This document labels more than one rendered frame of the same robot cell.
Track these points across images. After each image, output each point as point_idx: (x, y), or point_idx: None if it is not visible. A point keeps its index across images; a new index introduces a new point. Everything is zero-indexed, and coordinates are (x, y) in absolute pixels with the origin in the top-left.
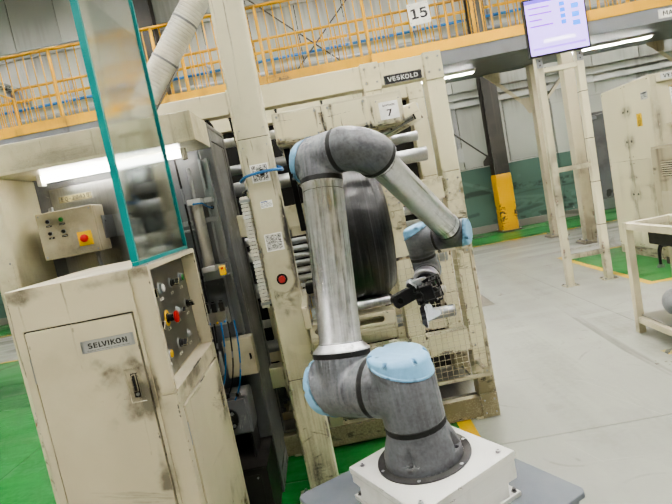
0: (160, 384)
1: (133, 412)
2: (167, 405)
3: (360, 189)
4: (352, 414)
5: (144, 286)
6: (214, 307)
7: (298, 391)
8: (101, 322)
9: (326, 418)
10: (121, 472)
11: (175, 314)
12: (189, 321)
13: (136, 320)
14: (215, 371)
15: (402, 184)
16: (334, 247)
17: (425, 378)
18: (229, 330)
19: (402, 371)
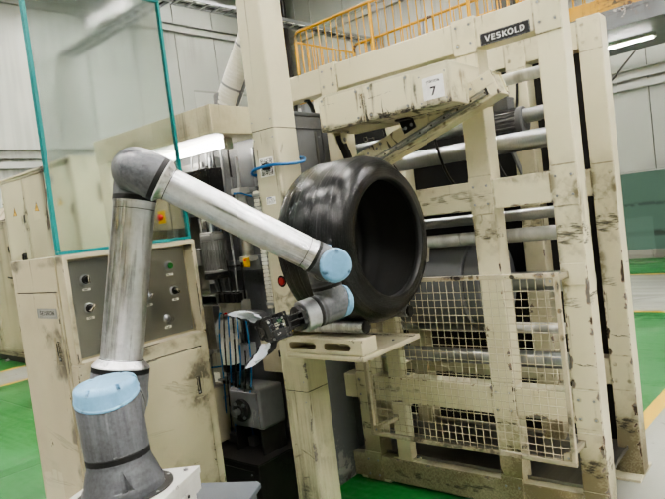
0: (70, 355)
1: (58, 372)
2: (74, 374)
3: (319, 195)
4: None
5: (60, 273)
6: (232, 297)
7: (292, 403)
8: (44, 296)
9: (321, 442)
10: (55, 417)
11: None
12: (174, 307)
13: (58, 300)
14: (191, 358)
15: (191, 208)
16: (113, 266)
17: (92, 413)
18: (241, 323)
19: (75, 399)
